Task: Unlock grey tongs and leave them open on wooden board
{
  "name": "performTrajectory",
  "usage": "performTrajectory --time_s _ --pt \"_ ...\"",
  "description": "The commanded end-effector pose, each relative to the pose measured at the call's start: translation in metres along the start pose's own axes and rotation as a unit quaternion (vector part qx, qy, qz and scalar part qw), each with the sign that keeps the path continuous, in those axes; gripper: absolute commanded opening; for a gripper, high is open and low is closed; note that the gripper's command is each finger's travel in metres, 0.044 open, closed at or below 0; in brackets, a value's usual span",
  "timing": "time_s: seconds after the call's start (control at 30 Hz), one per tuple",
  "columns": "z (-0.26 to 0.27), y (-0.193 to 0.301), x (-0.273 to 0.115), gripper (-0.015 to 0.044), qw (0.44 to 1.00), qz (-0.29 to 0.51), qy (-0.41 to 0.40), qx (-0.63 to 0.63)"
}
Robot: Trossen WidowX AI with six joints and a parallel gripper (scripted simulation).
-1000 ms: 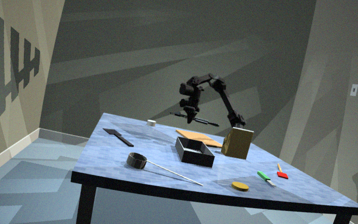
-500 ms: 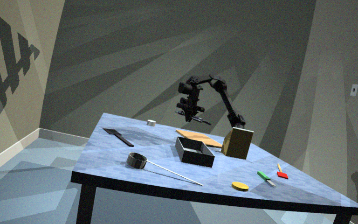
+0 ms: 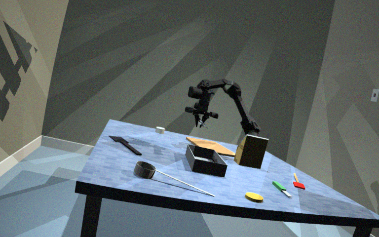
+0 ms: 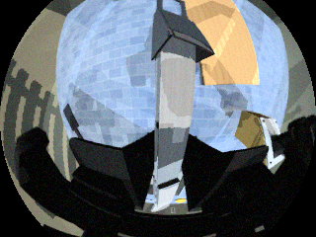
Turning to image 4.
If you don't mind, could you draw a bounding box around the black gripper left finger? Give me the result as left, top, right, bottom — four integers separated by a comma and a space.
68, 130, 154, 210

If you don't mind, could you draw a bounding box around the yellow flat disc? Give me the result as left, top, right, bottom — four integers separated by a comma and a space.
175, 197, 186, 202

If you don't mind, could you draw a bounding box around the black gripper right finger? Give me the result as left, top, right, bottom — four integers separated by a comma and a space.
182, 134, 269, 212

